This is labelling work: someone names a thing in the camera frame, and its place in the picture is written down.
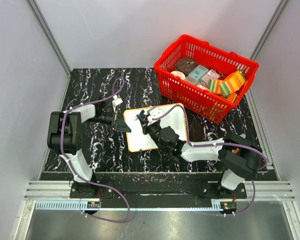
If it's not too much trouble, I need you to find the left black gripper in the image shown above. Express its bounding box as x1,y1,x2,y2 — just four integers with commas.
89,110,132,133

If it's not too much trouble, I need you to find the yellow framed whiteboard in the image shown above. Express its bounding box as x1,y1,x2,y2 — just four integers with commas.
123,103,188,156

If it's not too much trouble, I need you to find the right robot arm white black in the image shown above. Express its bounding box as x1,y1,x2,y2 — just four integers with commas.
136,110,266,199

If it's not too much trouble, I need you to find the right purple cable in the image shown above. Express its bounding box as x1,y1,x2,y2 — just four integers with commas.
152,104,268,217

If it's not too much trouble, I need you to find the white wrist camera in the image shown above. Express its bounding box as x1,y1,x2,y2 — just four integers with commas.
112,95,123,108
147,106,163,125

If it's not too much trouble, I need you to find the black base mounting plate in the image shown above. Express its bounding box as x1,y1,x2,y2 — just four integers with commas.
64,171,248,201

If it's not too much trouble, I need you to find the aluminium frame rail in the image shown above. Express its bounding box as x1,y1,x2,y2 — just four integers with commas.
24,181,295,211

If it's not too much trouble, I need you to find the purple cable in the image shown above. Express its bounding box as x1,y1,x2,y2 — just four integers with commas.
59,76,131,223
152,104,268,217

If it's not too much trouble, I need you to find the red plastic shopping basket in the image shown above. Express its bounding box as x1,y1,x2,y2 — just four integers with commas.
154,34,259,123

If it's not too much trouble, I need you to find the teal small carton box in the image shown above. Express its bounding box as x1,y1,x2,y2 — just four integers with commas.
188,64,209,80

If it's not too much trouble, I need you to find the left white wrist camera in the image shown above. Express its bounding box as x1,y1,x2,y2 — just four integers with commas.
112,95,123,108

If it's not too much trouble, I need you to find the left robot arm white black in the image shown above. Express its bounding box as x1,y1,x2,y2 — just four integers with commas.
47,95,132,198

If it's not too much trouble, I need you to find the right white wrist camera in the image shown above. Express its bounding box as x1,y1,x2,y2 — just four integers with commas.
147,106,163,125

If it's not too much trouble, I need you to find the orange sponge pack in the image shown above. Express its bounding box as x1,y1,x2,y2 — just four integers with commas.
222,70,246,92

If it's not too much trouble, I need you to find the yellow green sponge pack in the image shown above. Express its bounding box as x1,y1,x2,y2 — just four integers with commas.
207,79,230,97

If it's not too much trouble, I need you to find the pink white carton box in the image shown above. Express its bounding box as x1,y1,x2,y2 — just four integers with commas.
199,69,221,86

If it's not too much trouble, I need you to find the brown chocolate muffin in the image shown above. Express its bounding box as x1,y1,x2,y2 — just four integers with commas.
175,57,197,75

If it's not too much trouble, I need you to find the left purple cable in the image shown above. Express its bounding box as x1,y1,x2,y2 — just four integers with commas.
59,76,131,223

